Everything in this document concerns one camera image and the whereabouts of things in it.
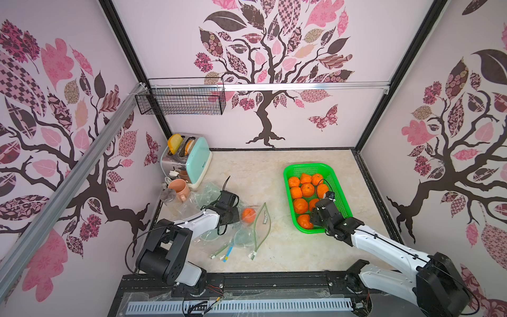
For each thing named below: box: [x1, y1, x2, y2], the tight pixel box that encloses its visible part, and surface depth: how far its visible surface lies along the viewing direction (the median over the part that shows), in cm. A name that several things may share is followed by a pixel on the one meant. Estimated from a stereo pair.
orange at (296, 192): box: [290, 186, 303, 199], surface depth 96 cm
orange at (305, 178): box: [300, 173, 313, 185], surface depth 102 cm
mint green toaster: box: [160, 132, 213, 190], surface depth 99 cm
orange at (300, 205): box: [293, 198, 309, 214], surface depth 91 cm
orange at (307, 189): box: [300, 182, 315, 198], surface depth 97 cm
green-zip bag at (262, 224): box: [248, 202, 272, 261], surface depth 87 cm
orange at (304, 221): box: [297, 213, 314, 230], surface depth 85 cm
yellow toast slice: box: [167, 133, 184, 156], surface depth 99 cm
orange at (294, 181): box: [289, 176, 301, 188], surface depth 102 cm
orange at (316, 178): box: [311, 173, 323, 186], surface depth 103 cm
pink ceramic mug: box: [167, 178, 191, 203], surface depth 95 cm
